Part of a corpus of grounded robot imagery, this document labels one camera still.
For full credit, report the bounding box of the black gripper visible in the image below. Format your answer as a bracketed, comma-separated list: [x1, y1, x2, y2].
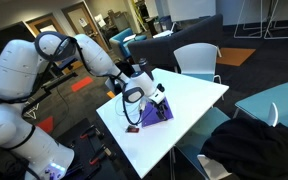
[151, 98, 170, 122]

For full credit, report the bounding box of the purple cloth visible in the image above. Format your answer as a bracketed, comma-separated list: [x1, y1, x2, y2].
[140, 97, 175, 128]

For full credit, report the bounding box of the pale chair holding jacket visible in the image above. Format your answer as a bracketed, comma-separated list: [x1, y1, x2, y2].
[170, 106, 233, 180]

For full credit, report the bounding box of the dark purple water bottle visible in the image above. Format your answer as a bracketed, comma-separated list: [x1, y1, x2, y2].
[137, 57, 155, 82]

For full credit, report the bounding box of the white plastic chair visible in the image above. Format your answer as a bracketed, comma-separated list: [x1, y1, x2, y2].
[172, 42, 225, 101]

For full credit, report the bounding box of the dark grey sofa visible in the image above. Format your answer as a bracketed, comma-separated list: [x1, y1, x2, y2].
[127, 13, 225, 71]

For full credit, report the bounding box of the teal armchair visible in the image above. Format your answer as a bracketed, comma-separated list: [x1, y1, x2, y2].
[109, 27, 148, 59]

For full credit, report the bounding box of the black robot stand platform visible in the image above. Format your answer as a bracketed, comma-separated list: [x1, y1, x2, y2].
[55, 118, 118, 180]

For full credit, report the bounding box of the black jacket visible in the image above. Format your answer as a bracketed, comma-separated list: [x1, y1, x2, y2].
[199, 116, 288, 180]

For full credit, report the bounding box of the whiteboard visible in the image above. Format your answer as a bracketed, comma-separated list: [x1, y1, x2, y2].
[166, 0, 217, 23]

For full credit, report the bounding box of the black metal stand bar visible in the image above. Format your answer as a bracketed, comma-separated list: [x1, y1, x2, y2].
[22, 71, 78, 114]

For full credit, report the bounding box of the teal chair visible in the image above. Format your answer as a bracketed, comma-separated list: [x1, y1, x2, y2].
[233, 81, 288, 134]

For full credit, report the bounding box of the wooden door with paper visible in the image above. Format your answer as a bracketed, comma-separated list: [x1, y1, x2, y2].
[61, 1, 110, 53]

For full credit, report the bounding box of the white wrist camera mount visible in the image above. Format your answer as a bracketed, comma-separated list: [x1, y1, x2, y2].
[147, 88, 167, 105]

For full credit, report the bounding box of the white charging cable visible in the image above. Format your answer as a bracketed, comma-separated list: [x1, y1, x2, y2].
[114, 96, 147, 125]

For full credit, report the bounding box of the small red keychain gadget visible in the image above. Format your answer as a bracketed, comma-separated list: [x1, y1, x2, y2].
[124, 125, 141, 134]

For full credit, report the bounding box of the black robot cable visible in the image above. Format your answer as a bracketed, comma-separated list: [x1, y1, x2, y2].
[121, 74, 144, 126]

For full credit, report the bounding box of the red handled bar clamp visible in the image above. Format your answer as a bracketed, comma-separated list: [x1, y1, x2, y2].
[79, 124, 102, 140]
[89, 146, 114, 167]

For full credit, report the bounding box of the white wire frame stand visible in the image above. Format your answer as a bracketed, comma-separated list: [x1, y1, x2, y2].
[263, 0, 288, 40]
[233, 0, 264, 39]

